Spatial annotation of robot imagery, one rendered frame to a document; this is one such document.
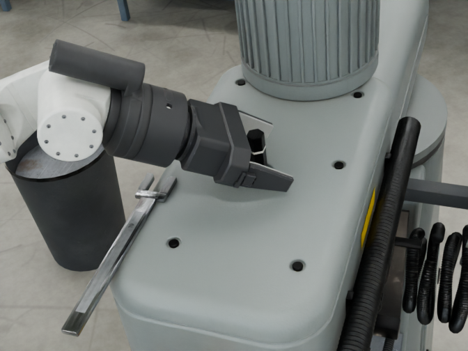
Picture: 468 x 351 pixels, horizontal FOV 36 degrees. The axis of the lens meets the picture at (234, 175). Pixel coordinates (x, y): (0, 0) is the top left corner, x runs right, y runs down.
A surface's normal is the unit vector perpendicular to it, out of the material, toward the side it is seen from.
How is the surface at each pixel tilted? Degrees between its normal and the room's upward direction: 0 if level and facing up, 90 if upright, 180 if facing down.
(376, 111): 27
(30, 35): 0
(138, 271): 0
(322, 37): 90
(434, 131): 0
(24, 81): 87
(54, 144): 87
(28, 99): 87
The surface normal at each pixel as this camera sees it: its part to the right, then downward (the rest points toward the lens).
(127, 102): -0.32, -0.32
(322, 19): 0.11, 0.65
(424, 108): -0.11, -0.75
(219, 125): 0.41, -0.74
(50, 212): -0.21, 0.71
